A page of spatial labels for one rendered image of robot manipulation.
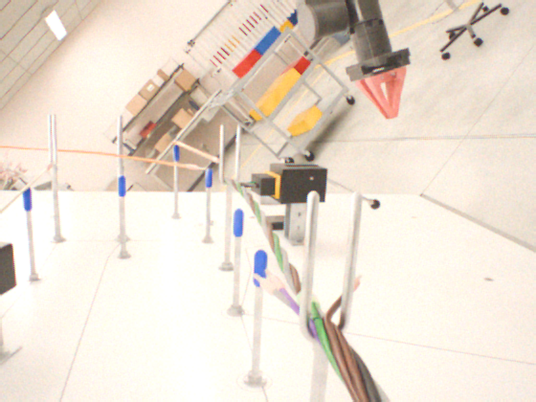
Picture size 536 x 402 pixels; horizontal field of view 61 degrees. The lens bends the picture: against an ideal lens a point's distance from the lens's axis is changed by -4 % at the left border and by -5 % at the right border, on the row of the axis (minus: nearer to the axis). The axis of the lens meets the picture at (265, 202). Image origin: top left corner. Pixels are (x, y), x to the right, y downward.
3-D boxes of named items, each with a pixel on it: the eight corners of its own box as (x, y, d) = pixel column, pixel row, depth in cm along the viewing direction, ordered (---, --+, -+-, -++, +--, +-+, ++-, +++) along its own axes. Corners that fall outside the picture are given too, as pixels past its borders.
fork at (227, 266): (234, 264, 48) (238, 123, 45) (238, 271, 47) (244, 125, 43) (214, 266, 48) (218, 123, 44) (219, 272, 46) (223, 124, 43)
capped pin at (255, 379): (241, 387, 28) (246, 253, 26) (243, 372, 30) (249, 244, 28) (266, 389, 28) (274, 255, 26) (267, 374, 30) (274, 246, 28)
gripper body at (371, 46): (377, 70, 68) (363, 20, 67) (346, 78, 78) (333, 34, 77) (413, 58, 70) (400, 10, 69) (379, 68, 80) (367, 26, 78)
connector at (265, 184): (297, 194, 54) (299, 177, 54) (257, 196, 53) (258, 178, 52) (286, 189, 57) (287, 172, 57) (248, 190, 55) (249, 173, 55)
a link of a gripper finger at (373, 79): (384, 123, 72) (367, 64, 70) (361, 125, 79) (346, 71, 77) (419, 110, 74) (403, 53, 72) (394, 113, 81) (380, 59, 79)
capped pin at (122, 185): (122, 254, 50) (119, 173, 48) (134, 256, 49) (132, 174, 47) (113, 257, 48) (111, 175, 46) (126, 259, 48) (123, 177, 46)
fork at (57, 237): (53, 237, 53) (46, 113, 50) (68, 237, 54) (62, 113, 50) (48, 243, 51) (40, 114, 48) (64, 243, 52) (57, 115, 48)
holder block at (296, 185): (325, 202, 55) (327, 168, 54) (280, 204, 53) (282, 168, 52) (310, 194, 59) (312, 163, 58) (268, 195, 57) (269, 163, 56)
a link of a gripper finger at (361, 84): (389, 122, 71) (371, 62, 69) (366, 124, 78) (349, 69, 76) (424, 110, 72) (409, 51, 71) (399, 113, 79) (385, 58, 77)
